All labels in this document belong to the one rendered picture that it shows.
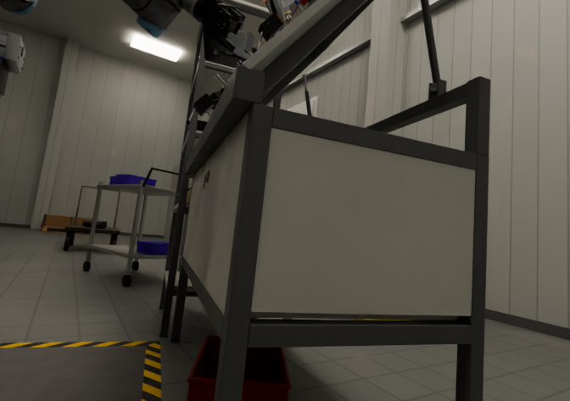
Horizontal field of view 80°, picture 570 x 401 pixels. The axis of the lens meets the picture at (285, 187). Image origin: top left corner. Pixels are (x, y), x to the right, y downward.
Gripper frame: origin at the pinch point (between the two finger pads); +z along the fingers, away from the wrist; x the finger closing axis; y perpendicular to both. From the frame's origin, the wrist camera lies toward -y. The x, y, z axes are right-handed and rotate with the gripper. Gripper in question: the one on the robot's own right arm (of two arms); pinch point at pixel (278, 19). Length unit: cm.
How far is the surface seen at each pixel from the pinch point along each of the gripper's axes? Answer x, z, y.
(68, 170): 940, -102, -349
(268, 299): -35, 60, -32
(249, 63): -31.0, 17.8, -20.0
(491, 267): 151, 192, 173
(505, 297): 137, 213, 166
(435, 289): -31, 75, 3
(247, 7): 104, -49, 23
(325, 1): -27.6, 8.9, 0.5
